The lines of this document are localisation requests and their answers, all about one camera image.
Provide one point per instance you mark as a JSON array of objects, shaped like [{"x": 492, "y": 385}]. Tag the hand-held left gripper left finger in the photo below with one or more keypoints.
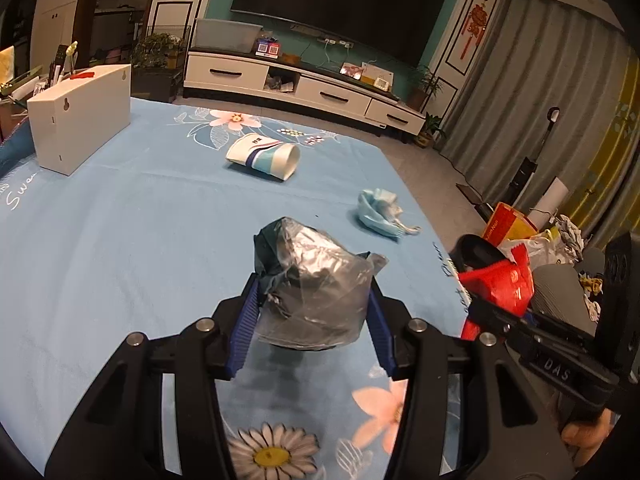
[{"x": 245, "y": 330}]

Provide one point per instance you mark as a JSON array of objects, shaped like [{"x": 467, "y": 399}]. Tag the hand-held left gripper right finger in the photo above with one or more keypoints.
[{"x": 382, "y": 332}]

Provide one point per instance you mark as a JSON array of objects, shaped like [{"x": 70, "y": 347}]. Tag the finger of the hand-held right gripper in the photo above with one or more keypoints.
[{"x": 500, "y": 312}]

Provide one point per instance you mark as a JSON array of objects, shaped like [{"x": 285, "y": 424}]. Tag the red wrapper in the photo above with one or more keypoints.
[{"x": 500, "y": 280}]

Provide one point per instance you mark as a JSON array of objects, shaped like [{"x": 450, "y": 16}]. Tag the black trash bin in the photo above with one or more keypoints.
[{"x": 472, "y": 252}]

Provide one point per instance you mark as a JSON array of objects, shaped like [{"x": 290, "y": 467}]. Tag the grey plastic bag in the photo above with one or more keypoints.
[{"x": 315, "y": 285}]

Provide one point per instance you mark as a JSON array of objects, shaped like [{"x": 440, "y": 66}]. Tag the person's right hand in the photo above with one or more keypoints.
[{"x": 585, "y": 435}]

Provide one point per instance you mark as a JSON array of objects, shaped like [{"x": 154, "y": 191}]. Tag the grey ribbed cloth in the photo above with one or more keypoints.
[{"x": 565, "y": 295}]

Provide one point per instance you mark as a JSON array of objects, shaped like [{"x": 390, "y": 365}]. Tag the orange yellow snack bag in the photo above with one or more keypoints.
[{"x": 507, "y": 222}]

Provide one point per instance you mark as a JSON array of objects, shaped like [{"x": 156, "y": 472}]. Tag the blue face mask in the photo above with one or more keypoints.
[{"x": 380, "y": 212}]

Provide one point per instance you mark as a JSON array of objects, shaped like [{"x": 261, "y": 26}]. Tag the white paper roll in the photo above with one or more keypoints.
[{"x": 550, "y": 200}]

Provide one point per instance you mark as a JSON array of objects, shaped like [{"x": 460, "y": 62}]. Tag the blue floral tablecloth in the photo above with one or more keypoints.
[{"x": 150, "y": 240}]

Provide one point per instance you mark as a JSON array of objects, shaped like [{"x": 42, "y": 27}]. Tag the upright vacuum cleaner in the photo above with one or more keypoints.
[{"x": 525, "y": 175}]

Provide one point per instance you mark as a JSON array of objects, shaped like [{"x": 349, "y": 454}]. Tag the yellow patterned curtain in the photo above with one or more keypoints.
[{"x": 615, "y": 150}]

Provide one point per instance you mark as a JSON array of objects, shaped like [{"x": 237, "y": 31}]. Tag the striped paper cup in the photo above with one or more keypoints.
[{"x": 265, "y": 155}]

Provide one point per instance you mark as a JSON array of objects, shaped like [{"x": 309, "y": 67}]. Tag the small potted plant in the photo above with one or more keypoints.
[{"x": 431, "y": 130}]

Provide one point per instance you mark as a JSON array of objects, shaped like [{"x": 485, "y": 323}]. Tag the grey curtain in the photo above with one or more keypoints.
[{"x": 525, "y": 85}]

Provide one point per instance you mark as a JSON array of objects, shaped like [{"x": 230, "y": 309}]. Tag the tall potted plant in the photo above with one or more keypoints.
[{"x": 425, "y": 87}]

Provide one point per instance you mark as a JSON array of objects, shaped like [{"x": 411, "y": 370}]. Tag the white desk calendar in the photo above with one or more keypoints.
[{"x": 377, "y": 76}]

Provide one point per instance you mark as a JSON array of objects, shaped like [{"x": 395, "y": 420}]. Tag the white television cabinet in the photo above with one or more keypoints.
[{"x": 235, "y": 72}]

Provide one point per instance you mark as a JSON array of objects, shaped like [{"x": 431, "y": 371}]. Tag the black plant stand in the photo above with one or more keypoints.
[{"x": 155, "y": 85}]

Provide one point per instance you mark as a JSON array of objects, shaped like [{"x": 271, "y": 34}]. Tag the white rectangular box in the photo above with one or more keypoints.
[{"x": 80, "y": 120}]

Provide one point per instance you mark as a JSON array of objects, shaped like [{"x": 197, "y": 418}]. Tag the small printed sign stand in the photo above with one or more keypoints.
[{"x": 267, "y": 49}]

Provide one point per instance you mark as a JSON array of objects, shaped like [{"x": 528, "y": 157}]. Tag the white power strip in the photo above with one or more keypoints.
[{"x": 336, "y": 42}]

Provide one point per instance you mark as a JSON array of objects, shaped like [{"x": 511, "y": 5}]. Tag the bushy potted plant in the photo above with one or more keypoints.
[{"x": 155, "y": 50}]

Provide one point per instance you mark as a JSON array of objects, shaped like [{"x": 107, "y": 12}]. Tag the clear storage box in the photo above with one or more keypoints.
[{"x": 225, "y": 35}]

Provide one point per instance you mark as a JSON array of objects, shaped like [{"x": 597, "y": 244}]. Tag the black television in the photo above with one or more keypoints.
[{"x": 340, "y": 5}]

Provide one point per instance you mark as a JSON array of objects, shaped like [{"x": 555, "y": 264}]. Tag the photo frame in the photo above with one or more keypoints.
[{"x": 352, "y": 70}]

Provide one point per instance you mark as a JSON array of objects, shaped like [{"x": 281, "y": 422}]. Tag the red knot wall ornament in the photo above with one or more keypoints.
[{"x": 474, "y": 25}]

